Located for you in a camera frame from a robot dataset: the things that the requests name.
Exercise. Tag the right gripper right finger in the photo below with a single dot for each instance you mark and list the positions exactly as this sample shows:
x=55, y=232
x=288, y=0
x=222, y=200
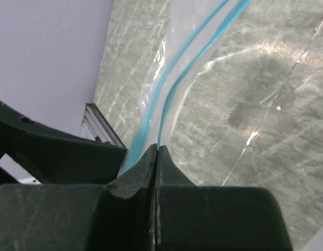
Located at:
x=190, y=217

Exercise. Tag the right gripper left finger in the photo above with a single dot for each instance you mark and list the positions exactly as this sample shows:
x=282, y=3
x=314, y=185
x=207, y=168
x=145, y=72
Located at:
x=78, y=217

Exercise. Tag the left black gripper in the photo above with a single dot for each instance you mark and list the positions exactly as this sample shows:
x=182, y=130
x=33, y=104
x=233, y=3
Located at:
x=56, y=157

